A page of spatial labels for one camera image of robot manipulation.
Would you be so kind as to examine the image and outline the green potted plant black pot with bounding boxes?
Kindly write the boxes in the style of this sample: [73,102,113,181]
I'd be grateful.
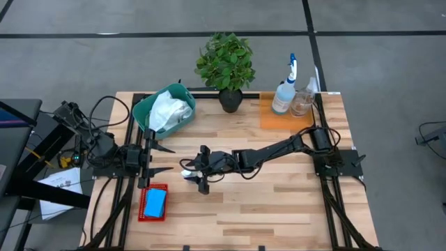
[194,31,257,114]

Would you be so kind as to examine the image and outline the teal plastic bin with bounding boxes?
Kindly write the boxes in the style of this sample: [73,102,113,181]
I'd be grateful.
[132,82,197,141]

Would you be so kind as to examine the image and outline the black side desk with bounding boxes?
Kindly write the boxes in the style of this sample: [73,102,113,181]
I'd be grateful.
[0,98,43,251]

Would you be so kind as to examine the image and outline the black desk support beam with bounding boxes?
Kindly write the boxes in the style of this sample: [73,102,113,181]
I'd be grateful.
[6,121,92,210]

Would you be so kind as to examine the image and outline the white cloth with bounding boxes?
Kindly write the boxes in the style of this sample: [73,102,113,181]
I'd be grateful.
[148,90,194,133]

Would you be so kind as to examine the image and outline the white squeeze bottle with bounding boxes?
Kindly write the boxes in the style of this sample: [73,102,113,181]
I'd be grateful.
[180,169,203,181]

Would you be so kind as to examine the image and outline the blue sponge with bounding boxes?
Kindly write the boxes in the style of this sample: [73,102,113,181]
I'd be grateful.
[144,188,168,219]

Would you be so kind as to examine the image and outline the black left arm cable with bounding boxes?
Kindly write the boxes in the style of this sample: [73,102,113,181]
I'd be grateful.
[88,95,131,130]

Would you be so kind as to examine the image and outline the white paper sheets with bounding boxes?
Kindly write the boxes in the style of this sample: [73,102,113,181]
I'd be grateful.
[37,167,84,221]

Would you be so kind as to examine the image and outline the orange translucent tray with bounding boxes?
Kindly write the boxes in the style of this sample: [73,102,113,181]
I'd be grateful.
[258,91,314,131]

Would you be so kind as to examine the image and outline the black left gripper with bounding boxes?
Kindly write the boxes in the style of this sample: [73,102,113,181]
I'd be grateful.
[134,128,176,190]

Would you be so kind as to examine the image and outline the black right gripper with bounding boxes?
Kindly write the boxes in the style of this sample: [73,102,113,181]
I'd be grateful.
[183,145,240,195]

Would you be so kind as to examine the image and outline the black aluminium table frame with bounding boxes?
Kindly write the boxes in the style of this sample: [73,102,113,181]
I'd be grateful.
[79,89,383,251]

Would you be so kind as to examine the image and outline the red plastic basket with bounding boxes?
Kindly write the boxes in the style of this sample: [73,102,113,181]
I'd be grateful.
[137,183,169,223]

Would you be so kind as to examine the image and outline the white spray bottle blue collar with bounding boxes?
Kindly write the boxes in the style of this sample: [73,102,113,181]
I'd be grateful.
[270,52,298,116]

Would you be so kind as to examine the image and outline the clear plastic spray bottle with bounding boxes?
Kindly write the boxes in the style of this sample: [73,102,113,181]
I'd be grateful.
[289,76,318,119]

